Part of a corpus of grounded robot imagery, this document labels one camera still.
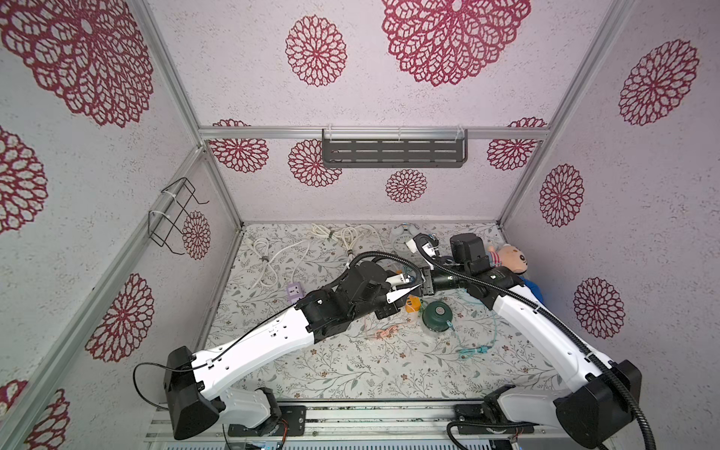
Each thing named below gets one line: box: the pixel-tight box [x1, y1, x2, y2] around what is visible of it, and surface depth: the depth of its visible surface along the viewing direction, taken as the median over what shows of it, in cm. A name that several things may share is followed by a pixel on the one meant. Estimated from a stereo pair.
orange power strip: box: [405, 294, 421, 314], surface depth 96 cm
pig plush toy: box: [488, 243, 528, 274], surface depth 101 cm
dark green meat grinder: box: [421, 300, 453, 332], surface depth 85 cm
